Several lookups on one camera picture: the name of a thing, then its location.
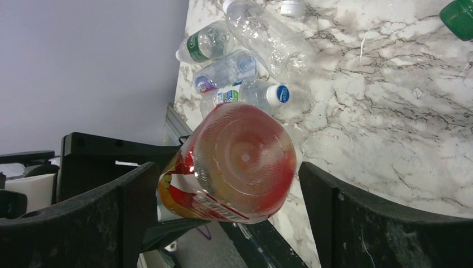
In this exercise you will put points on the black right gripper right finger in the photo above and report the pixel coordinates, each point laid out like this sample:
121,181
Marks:
355,228

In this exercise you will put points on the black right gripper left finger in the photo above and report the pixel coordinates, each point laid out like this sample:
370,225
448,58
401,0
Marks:
103,227

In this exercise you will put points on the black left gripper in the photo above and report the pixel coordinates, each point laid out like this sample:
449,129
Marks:
89,161

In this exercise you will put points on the gold red snack packet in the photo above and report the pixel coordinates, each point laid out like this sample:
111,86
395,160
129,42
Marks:
237,166

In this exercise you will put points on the clear bottle white green label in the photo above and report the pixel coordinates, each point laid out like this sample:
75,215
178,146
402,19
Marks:
457,17

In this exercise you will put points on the upright-lying bottle blue white label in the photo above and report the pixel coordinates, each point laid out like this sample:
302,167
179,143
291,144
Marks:
292,8

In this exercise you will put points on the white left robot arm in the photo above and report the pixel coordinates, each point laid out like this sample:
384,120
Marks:
34,189

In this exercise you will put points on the clear bottle dark green label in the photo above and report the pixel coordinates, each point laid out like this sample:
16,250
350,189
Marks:
212,42

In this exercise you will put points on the bottle purple blue label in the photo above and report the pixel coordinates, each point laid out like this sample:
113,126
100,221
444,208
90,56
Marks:
235,67

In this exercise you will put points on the clear bottle white cap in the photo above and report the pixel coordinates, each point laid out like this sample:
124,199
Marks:
286,55

